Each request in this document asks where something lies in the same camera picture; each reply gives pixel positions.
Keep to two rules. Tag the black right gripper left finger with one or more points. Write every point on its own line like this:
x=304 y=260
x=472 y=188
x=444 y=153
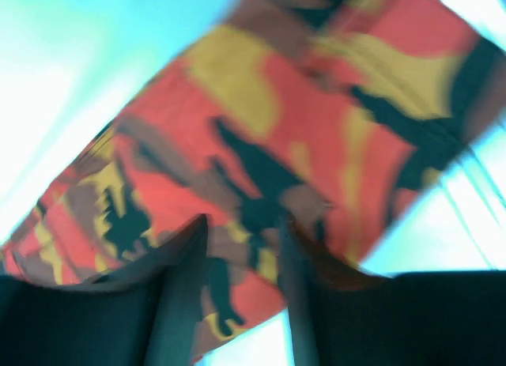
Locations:
x=145 y=313

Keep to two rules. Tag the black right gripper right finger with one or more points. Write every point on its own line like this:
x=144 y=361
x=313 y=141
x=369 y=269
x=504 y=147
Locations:
x=341 y=316

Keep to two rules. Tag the orange camouflage trousers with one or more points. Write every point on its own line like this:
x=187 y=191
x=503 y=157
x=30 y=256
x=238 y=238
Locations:
x=339 y=112

